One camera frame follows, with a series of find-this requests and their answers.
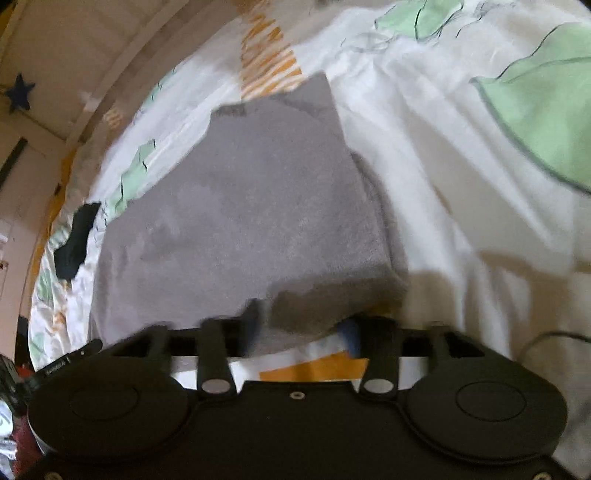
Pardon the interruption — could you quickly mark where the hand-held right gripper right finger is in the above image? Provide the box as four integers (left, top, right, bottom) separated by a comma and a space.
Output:
337, 313, 486, 398

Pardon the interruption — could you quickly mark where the grey hoodie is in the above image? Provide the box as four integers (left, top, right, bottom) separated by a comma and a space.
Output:
90, 74, 409, 358

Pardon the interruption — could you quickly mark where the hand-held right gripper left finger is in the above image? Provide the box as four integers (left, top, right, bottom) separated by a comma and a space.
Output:
111, 298, 266, 398

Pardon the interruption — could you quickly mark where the white cabinet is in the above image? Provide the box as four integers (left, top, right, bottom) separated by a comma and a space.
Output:
0, 117, 70, 324

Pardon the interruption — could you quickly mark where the black labelled object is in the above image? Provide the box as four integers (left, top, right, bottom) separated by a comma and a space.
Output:
28, 339, 103, 393

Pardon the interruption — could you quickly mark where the white leaf-printed duvet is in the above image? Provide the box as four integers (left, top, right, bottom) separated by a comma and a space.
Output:
28, 0, 591, 480

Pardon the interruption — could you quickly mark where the white slatted bed frame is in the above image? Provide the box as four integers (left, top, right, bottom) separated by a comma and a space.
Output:
0, 0, 241, 144

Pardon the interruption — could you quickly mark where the dark sock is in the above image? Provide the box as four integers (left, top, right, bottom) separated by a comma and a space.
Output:
53, 202, 102, 281

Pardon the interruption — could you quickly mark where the blue star decoration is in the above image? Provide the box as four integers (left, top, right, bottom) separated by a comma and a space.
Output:
4, 73, 37, 113

